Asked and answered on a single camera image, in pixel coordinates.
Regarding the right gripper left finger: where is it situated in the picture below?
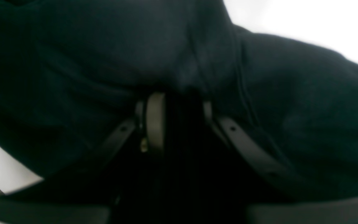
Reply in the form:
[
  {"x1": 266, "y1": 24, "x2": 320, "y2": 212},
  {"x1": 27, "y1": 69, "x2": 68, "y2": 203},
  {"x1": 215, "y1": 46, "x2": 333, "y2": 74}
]
[{"x1": 0, "y1": 92, "x2": 166, "y2": 224}]

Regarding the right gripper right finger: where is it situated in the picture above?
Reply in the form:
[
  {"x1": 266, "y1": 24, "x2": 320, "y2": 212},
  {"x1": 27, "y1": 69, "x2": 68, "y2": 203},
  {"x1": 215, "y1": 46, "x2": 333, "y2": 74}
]
[{"x1": 203, "y1": 101, "x2": 358, "y2": 224}]

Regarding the black T-shirt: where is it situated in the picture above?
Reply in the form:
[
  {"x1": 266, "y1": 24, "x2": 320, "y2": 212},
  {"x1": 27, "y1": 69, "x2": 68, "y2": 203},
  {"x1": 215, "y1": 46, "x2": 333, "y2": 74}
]
[{"x1": 0, "y1": 0, "x2": 358, "y2": 224}]

